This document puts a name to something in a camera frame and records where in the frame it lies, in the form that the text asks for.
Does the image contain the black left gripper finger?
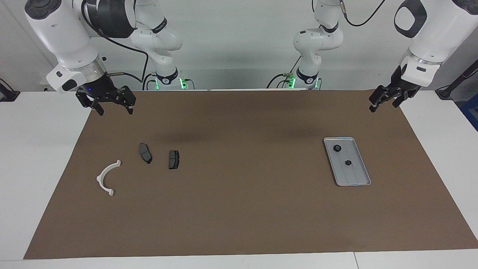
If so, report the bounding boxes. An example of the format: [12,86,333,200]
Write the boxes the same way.
[391,90,407,109]
[369,85,392,113]

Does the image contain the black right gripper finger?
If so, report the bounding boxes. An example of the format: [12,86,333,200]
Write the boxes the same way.
[117,86,136,115]
[75,89,105,116]

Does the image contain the silver metal tray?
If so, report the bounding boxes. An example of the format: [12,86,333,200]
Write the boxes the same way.
[323,137,372,187]

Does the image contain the curved dark brake pad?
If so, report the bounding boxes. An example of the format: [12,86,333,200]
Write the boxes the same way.
[139,143,153,165]

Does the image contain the blue box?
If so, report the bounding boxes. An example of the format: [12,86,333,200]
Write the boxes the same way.
[460,102,478,132]

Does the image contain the rectangular dark brake pad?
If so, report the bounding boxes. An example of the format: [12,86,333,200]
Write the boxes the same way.
[168,150,181,170]

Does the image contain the black clamp stand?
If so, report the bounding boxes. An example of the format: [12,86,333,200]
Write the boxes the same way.
[0,78,21,102]

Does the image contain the brown table mat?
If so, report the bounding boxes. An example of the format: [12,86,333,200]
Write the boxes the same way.
[23,89,478,260]

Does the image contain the black right base cable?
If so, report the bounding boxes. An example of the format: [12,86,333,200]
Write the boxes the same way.
[142,73,157,91]

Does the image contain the black base cable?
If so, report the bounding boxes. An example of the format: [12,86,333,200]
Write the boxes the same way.
[142,73,157,91]
[266,56,303,89]

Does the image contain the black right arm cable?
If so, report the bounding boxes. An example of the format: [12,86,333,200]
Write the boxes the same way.
[81,0,150,83]

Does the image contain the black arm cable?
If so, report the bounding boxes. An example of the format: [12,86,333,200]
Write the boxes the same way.
[338,0,387,27]
[81,0,150,83]

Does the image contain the white curved plastic bracket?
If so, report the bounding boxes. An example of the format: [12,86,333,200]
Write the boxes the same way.
[96,160,122,197]

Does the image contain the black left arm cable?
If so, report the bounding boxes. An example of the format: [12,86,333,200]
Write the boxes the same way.
[338,0,387,27]

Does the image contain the black left base cable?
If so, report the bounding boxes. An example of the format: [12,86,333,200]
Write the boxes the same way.
[266,56,303,89]

